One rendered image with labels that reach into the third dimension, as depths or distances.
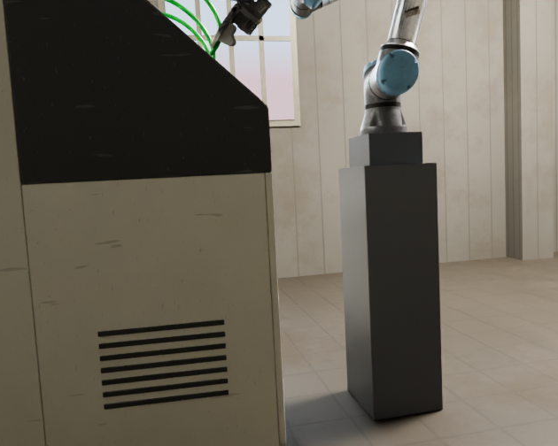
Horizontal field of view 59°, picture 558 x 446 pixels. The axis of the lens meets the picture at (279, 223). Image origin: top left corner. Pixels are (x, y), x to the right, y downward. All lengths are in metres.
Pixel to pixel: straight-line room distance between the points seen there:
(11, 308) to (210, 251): 0.47
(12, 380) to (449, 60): 3.98
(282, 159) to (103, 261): 2.80
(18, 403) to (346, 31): 3.55
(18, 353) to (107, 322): 0.21
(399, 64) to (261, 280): 0.73
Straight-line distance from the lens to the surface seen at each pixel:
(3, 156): 1.28
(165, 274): 1.22
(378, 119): 1.61
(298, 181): 3.91
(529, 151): 4.62
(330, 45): 4.14
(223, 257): 1.22
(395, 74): 1.50
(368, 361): 1.64
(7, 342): 1.33
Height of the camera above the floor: 0.77
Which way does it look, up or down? 5 degrees down
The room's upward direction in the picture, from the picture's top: 3 degrees counter-clockwise
